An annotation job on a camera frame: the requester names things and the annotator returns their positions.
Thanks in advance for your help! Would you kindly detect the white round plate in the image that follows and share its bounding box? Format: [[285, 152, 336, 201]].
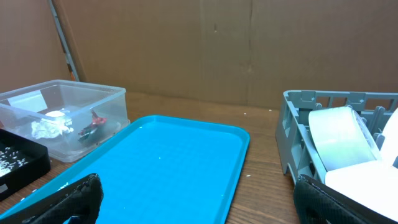
[[380, 110, 397, 166]]

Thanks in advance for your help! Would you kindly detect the white tissue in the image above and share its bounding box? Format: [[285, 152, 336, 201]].
[[31, 110, 74, 139]]

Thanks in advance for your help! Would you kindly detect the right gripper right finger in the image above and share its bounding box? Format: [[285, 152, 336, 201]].
[[294, 175, 397, 224]]

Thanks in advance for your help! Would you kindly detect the clear plastic bin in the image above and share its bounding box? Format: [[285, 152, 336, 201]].
[[1, 80, 130, 162]]

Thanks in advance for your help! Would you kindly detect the teal serving tray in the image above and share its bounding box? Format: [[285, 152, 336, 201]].
[[4, 115, 250, 223]]

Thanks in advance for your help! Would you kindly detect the black tray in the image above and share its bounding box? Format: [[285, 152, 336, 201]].
[[1, 129, 51, 200]]

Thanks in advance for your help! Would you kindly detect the grey bowl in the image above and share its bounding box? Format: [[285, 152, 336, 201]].
[[308, 106, 381, 171]]

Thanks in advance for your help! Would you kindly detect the grey dishwasher rack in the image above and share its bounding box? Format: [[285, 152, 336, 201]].
[[275, 90, 397, 183]]

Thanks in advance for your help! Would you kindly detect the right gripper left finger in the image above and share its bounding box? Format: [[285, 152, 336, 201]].
[[1, 174, 104, 224]]

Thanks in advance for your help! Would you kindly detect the red snack wrapper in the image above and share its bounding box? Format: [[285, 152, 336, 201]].
[[78, 110, 107, 141]]

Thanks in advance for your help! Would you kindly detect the grey metal pole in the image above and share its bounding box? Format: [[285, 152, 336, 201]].
[[48, 0, 80, 82]]

